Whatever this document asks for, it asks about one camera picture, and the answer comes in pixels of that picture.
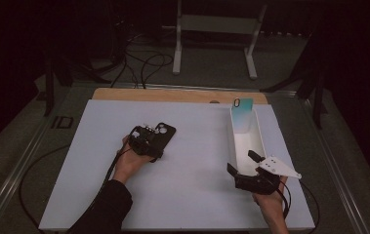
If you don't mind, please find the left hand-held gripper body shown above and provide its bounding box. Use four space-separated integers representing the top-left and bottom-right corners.
128 125 165 160

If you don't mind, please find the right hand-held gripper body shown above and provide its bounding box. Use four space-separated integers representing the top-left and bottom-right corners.
234 156 303 196

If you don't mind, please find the white rectangular tray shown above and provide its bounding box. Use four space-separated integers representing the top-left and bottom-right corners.
227 105 268 178

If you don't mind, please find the black phone case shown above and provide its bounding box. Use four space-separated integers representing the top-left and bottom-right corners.
152 122 177 164

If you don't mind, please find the iridescent phone case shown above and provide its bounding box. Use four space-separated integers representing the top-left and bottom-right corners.
230 97 255 135

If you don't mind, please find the person's left hand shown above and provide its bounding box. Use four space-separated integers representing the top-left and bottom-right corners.
112 136 154 184

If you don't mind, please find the person's right hand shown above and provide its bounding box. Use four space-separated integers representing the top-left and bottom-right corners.
253 176 288 224

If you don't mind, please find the white table mat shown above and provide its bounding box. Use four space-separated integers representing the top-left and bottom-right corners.
38 98 315 232

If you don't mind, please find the wooden table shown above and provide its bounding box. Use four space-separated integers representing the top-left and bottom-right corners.
92 87 268 105

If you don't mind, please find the black tripod stand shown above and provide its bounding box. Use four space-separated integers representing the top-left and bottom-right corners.
260 66 329 131
43 57 112 117

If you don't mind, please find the white metal stand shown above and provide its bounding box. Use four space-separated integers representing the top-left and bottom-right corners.
172 0 268 81

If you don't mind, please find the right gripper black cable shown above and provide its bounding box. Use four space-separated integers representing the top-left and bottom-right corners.
280 179 321 234

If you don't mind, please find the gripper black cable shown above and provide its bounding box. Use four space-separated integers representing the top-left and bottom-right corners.
280 179 321 234
19 144 132 229

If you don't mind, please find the black floor cable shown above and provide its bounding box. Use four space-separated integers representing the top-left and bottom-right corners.
140 53 175 90
109 32 142 89

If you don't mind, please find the metal floor rail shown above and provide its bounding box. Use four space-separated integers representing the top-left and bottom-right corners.
0 85 74 230
298 92 370 234

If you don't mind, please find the black rectangular floor frame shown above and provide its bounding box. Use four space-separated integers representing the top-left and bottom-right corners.
51 115 74 130

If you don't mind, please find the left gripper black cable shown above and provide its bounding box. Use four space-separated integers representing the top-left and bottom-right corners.
19 144 132 229

